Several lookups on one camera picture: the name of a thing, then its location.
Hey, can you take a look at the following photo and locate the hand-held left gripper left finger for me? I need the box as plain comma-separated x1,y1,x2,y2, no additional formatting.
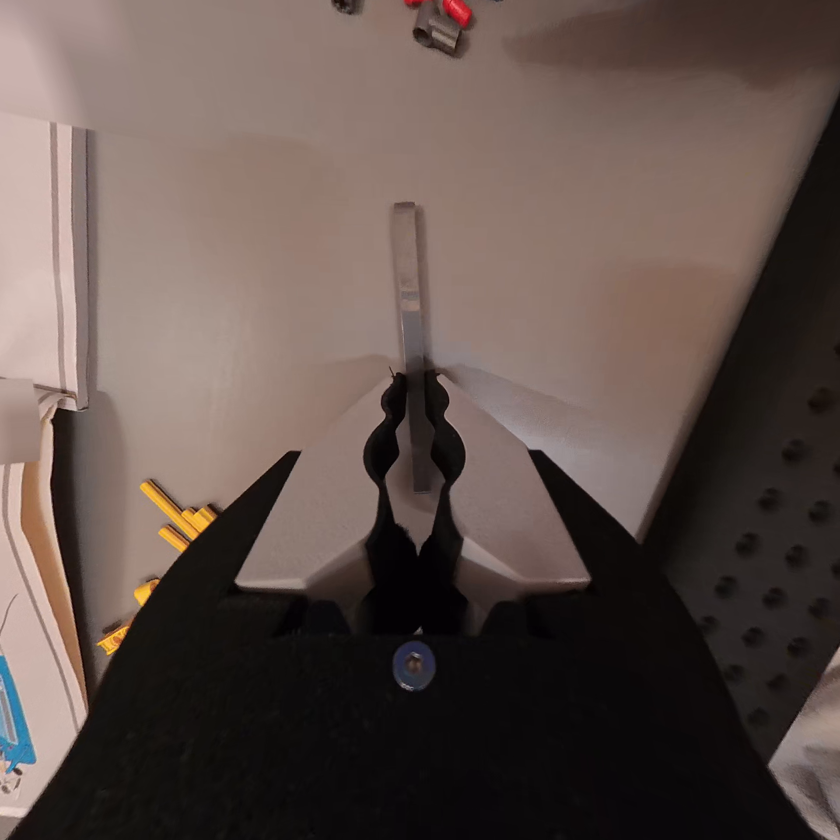
234,373,409,618

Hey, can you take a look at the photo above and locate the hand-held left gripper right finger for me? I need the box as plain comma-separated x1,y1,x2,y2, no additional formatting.
424,369,593,616

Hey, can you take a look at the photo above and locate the dark grey beam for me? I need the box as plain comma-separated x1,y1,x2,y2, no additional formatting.
392,202,439,494

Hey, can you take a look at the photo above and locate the long yellow lego axle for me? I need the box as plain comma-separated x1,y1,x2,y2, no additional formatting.
140,480,219,536

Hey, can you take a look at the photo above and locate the lego instruction booklet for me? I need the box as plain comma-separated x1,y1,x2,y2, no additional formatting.
0,112,93,808

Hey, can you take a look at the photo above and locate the red grey lego piece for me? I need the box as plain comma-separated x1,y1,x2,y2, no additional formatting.
403,0,475,59

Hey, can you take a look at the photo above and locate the white shirt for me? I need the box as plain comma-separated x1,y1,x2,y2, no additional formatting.
768,650,840,840

